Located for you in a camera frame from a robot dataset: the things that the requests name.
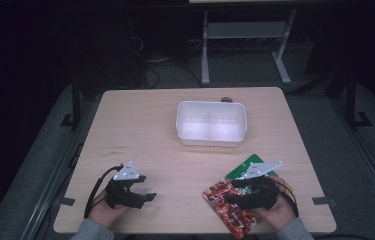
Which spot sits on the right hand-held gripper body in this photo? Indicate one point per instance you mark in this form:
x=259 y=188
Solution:
x=262 y=193

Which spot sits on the person's left hand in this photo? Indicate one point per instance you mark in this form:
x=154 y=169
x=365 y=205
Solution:
x=103 y=210

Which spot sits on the dark tape mark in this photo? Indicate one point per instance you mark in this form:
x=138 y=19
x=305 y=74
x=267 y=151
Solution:
x=323 y=200
x=67 y=201

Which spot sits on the white plastic divided container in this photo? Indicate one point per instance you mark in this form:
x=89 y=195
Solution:
x=211 y=125

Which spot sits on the black metal stand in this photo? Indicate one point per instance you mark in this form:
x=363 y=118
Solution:
x=353 y=100
x=75 y=106

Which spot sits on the red and green snack packet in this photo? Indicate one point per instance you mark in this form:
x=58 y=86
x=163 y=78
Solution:
x=230 y=210

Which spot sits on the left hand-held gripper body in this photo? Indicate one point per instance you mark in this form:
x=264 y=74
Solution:
x=124 y=173

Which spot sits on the person's right hand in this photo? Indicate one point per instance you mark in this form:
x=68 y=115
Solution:
x=280 y=213

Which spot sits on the white metal stand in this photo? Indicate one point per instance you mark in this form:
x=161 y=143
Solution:
x=246 y=30

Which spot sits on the small dark round object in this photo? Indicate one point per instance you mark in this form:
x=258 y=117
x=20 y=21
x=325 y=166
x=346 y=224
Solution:
x=226 y=99

